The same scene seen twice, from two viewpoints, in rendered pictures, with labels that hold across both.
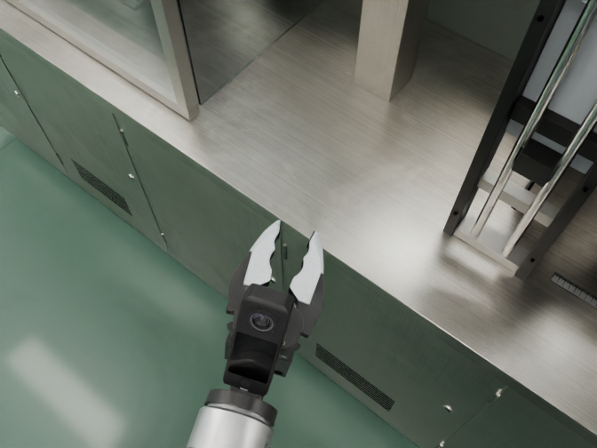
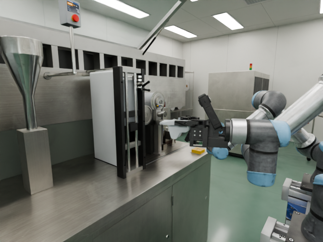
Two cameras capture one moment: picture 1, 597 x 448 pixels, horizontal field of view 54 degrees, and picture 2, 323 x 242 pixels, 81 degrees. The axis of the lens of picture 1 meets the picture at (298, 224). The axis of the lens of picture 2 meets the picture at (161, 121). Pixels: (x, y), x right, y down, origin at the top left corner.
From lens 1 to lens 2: 0.84 m
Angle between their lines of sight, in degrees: 82
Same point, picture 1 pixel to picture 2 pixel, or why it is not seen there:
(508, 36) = (53, 155)
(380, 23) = (38, 151)
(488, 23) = not seen: hidden behind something
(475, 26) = not seen: hidden behind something
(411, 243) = (126, 185)
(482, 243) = (132, 169)
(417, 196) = (106, 182)
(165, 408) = not seen: outside the picture
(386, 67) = (46, 170)
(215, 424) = (237, 120)
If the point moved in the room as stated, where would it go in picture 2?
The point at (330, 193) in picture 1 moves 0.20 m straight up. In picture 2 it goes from (93, 203) to (89, 154)
